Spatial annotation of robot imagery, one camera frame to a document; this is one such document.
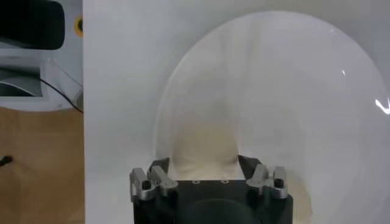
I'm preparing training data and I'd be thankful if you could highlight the large white round plate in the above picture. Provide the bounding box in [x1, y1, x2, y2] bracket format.
[154, 10, 390, 224]

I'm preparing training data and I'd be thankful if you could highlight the white steamed baozi bun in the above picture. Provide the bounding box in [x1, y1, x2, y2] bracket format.
[289, 179, 314, 224]
[168, 120, 243, 181]

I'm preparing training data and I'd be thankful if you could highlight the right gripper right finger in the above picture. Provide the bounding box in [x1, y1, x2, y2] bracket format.
[238, 155, 289, 200]

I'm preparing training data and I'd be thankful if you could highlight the white robot base shell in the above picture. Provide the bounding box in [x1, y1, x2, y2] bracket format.
[0, 0, 83, 112]

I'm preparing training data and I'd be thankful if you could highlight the black robot body block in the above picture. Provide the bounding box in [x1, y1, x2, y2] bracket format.
[0, 0, 66, 51]

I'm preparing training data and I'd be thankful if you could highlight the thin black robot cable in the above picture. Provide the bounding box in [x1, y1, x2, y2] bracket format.
[39, 78, 83, 114]

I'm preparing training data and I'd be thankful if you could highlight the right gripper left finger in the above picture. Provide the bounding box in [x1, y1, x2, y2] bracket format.
[129, 157, 179, 201]

